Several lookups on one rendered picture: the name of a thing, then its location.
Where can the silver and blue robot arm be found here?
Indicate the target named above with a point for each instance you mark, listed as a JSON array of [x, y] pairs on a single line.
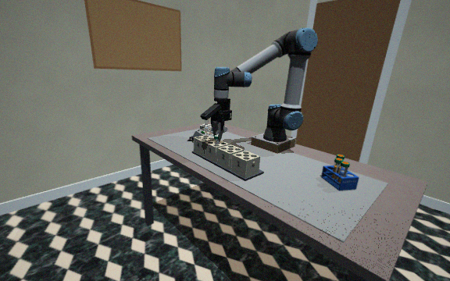
[[300, 44]]

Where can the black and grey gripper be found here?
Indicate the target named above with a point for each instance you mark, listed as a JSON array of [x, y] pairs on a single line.
[[217, 120]]

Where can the white tube rack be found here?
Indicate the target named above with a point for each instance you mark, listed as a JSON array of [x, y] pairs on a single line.
[[208, 131]]

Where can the grey bench mat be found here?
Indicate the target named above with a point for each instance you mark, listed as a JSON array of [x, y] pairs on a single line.
[[292, 183]]

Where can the blue tube rack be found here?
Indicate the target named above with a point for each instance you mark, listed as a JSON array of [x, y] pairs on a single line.
[[347, 183]]

